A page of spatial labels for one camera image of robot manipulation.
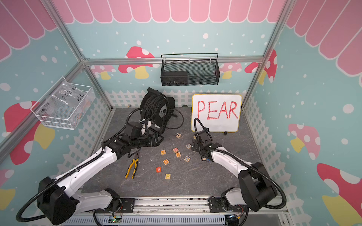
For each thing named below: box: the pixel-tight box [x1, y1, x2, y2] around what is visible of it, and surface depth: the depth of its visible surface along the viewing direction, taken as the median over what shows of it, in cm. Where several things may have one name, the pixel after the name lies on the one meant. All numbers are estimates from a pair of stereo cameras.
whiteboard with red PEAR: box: [191, 94, 243, 132], surface depth 99 cm
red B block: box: [156, 166, 163, 173], surface depth 87 cm
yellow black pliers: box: [124, 158, 140, 179], surface depth 89 cm
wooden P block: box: [164, 173, 172, 180], surface depth 85 cm
